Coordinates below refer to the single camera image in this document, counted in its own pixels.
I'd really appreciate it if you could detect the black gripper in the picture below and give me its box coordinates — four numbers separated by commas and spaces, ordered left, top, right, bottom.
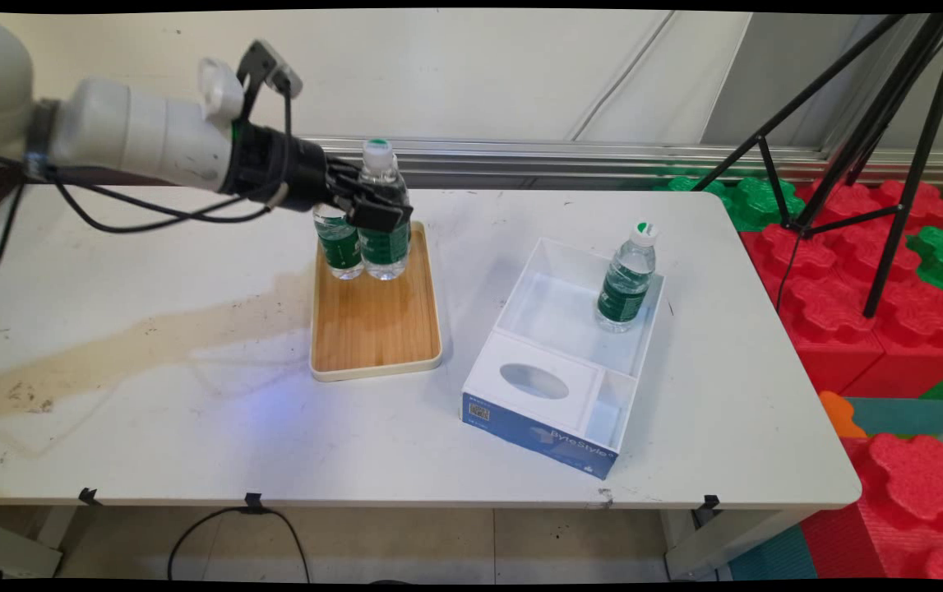
231, 122, 415, 234

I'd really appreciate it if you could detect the green label water bottle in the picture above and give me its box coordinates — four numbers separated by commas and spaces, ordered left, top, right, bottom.
358, 138, 414, 282
312, 204, 365, 281
596, 220, 658, 334

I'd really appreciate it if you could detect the wooden tray with cream rim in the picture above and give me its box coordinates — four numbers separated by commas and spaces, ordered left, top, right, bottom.
310, 220, 443, 383

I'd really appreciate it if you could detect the white and blue organizer box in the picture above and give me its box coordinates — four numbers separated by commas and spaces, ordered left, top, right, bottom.
460, 238, 666, 480

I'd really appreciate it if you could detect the white table leg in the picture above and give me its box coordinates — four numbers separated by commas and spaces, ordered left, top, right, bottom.
35, 506, 79, 552
660, 508, 817, 580

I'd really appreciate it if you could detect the large red foam block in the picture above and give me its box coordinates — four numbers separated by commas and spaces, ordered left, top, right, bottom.
741, 220, 943, 397

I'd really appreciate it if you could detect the grey box under table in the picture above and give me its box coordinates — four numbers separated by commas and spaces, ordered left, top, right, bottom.
0, 514, 62, 580

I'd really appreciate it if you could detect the orange foam piece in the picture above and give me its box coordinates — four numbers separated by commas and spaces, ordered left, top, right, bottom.
818, 391, 868, 439

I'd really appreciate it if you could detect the black tripod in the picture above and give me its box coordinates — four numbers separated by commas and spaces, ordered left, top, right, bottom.
689, 12, 943, 320

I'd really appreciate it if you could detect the teal foam mat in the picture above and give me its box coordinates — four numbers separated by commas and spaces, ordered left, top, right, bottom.
845, 397, 943, 437

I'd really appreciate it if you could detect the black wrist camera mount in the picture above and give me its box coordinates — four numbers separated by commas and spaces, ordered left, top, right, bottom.
236, 39, 304, 124

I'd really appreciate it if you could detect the aluminium wall rail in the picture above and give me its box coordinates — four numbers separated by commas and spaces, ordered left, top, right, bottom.
298, 134, 943, 187

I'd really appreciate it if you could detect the black cable under table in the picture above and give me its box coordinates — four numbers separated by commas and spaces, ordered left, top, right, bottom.
167, 506, 312, 583

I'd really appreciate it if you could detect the thin black tripod cable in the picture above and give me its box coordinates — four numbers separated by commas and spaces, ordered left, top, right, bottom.
775, 230, 806, 313

